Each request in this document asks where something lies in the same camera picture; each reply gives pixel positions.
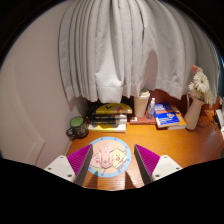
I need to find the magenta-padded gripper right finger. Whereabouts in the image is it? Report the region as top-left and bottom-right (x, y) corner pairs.
(133, 143), (184, 185)

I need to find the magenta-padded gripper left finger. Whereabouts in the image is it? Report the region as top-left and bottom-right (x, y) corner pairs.
(43, 143), (94, 187)

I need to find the round cartoon-print mouse pad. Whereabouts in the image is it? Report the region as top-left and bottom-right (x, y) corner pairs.
(87, 136), (132, 179)

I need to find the dark mug with green inside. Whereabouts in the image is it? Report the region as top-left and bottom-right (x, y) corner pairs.
(65, 116), (90, 140)

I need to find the orange cover book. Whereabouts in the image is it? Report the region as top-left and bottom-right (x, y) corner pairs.
(166, 105), (188, 131)

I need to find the blue cover book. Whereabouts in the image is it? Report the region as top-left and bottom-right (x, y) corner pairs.
(153, 102), (181, 129)

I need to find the red-brown flat book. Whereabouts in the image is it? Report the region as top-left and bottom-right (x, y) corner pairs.
(129, 113), (158, 126)

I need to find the clear spray bottle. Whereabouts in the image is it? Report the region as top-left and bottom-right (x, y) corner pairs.
(146, 97), (157, 120)

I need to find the white ceramic vase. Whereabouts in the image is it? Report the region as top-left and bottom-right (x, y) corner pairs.
(183, 92), (206, 131)

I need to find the thin black book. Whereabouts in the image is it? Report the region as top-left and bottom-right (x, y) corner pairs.
(87, 118), (128, 126)
(87, 114), (128, 121)

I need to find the beige tumbler with lid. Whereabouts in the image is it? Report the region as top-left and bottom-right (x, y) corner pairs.
(133, 87), (151, 118)

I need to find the white desk device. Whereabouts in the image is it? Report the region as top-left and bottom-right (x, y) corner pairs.
(214, 108), (224, 139)

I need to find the black and yellow book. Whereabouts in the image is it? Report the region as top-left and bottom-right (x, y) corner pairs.
(88, 102), (134, 116)

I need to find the white daisy flower bouquet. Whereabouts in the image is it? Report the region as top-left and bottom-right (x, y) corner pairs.
(187, 64), (214, 106)

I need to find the white curtain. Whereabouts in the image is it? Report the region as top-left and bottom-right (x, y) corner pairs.
(58, 0), (221, 104)

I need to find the black cable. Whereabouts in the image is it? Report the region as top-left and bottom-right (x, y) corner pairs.
(196, 114), (218, 130)

